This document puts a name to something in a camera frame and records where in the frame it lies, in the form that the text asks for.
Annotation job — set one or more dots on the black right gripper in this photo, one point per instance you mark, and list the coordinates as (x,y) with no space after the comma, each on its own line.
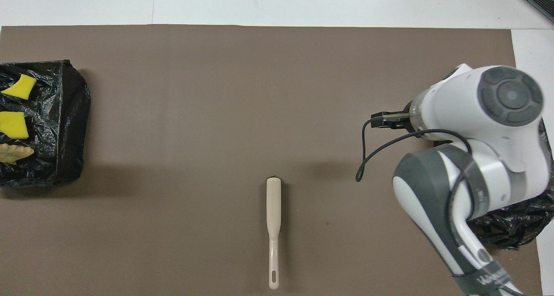
(410,116)

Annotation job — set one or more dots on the beige hand brush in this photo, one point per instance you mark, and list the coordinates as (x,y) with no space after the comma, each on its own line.
(273,209)

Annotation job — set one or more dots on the small yellow sponge piece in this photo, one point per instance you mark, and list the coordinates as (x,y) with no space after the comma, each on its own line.
(20,88)

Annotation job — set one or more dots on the large yellow sponge piece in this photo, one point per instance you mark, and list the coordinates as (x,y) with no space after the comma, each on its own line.
(13,125)

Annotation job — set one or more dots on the beige torn bread chunk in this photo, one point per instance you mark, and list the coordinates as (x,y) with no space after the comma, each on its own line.
(13,152)

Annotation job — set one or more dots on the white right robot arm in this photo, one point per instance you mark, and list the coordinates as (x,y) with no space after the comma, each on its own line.
(510,127)

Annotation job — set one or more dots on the bin with black bag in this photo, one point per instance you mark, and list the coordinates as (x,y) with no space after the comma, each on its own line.
(510,226)
(60,127)

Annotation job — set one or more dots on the brown paper mat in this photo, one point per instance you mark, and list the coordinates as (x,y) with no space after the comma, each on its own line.
(173,71)

